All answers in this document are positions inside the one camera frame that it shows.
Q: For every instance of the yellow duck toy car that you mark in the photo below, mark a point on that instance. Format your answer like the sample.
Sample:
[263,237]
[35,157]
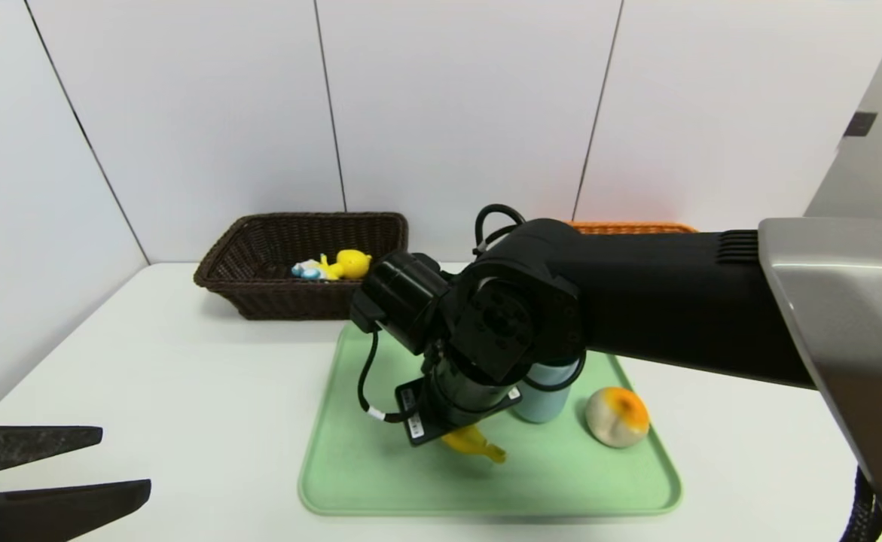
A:
[346,263]

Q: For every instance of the dark brown wicker basket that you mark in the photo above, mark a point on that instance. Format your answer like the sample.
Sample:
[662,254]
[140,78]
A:
[297,301]

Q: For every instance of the blue plastic cup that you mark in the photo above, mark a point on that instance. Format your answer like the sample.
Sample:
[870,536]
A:
[546,403]

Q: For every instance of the light green plastic tray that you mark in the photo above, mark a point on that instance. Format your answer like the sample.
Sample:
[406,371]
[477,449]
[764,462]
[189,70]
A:
[561,482]

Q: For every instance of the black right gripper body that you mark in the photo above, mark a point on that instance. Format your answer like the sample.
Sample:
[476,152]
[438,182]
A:
[427,416]

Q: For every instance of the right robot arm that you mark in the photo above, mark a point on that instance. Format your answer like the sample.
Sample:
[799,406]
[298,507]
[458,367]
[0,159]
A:
[674,301]

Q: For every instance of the yellow banana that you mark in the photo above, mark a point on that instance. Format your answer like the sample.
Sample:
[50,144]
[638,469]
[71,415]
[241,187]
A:
[474,444]

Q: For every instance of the dark wall fixture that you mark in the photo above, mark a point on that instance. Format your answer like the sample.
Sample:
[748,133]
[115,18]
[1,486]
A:
[862,123]

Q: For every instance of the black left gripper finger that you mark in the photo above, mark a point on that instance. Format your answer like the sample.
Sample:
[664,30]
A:
[34,512]
[11,444]

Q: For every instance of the orange wicker basket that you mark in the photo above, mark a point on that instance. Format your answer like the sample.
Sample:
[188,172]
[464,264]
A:
[636,227]

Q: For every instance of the orange and white peach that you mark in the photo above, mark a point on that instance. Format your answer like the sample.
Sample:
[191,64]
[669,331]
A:
[614,421]

